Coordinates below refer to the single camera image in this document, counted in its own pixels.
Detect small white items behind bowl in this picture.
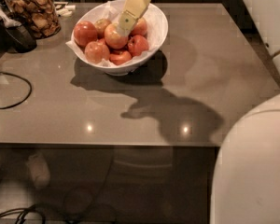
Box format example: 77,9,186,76
56,5,76,17

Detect black floor cables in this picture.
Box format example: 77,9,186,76
0,203,116,224

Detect white ceramic bowl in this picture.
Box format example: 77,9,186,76
69,0,169,77

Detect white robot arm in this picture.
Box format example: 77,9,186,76
115,6,280,224

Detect black appliance with silver handle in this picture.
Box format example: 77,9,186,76
0,0,36,58

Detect small hidden red apple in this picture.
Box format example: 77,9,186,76
98,38,106,45

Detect glass jar of dried chips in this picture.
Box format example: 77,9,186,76
5,0,61,39

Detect right dark red apple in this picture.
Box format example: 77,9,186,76
127,35,149,57

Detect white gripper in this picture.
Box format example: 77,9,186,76
117,0,151,36

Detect black cable loop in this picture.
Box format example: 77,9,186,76
0,70,33,111

